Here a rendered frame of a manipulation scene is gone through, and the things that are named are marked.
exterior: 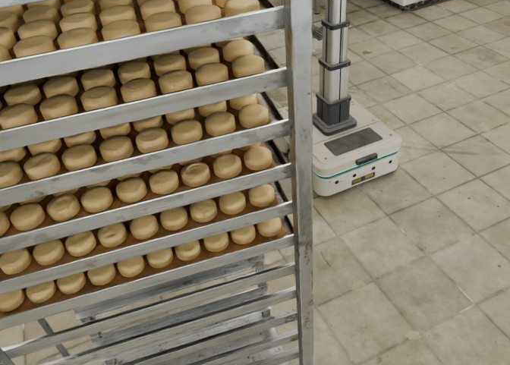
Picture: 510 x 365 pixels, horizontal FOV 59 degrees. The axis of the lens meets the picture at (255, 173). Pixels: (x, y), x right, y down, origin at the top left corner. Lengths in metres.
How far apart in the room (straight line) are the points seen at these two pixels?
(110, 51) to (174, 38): 0.08
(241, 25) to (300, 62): 0.10
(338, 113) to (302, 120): 1.84
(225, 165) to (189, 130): 0.10
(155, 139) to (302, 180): 0.25
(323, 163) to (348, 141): 0.22
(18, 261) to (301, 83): 0.57
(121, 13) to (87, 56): 0.12
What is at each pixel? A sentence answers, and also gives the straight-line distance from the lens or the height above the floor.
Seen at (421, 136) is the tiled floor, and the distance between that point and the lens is 3.03.
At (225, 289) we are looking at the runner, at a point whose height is 0.96.
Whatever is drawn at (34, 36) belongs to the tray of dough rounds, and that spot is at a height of 1.51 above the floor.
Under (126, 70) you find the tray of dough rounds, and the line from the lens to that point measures 0.75.
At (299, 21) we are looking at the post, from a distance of 0.63.
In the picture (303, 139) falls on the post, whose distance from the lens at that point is 0.72.
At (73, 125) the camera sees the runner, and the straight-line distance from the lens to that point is 0.67.
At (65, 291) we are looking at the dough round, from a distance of 0.95.
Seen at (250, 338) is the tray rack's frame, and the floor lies 0.15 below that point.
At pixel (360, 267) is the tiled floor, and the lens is 2.22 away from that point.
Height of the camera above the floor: 1.74
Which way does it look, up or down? 40 degrees down
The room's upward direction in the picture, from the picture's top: 6 degrees counter-clockwise
